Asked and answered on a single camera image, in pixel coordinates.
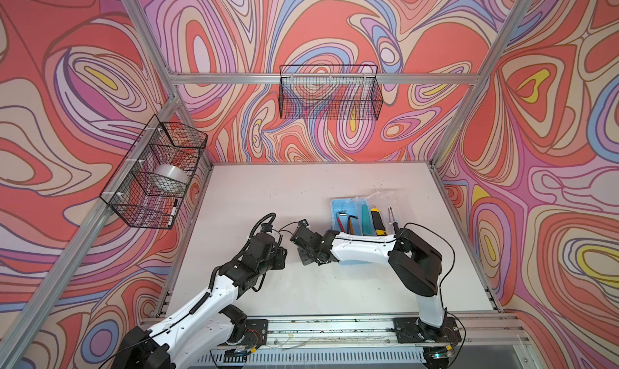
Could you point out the blue plastic tool box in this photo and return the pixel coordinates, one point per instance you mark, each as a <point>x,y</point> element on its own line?
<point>360,249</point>

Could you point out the black wire basket left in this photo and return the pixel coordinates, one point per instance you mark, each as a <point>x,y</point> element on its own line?
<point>149,188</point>

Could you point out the black wire basket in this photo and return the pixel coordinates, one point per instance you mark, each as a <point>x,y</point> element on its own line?
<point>149,188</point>
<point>330,92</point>

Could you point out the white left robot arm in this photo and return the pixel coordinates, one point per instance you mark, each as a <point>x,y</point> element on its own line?
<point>208,320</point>

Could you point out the teal utility knife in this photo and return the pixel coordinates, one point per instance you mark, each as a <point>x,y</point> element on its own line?
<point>366,221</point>

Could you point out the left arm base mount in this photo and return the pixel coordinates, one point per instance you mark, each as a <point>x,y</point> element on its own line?
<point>253,334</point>

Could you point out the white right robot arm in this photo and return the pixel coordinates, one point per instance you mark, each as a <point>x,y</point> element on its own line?
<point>414,261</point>

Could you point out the black marker pen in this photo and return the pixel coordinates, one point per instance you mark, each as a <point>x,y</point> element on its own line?
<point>173,214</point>

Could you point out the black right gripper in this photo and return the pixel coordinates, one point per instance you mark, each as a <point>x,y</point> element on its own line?
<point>305,260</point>

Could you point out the grey tape roll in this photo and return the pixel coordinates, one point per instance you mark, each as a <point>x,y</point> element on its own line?
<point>170,179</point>

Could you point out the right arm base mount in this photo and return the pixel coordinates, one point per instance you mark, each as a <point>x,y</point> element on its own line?
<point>412,330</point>

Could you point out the yellow black utility knife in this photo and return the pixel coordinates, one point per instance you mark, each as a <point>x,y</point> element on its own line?
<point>377,222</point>

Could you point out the black wire basket back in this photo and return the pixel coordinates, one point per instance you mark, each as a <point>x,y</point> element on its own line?
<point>330,92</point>

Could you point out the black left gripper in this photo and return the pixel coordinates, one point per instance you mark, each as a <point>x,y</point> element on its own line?
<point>280,259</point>

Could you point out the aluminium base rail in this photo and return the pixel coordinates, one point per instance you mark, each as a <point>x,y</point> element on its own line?
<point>488,341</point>

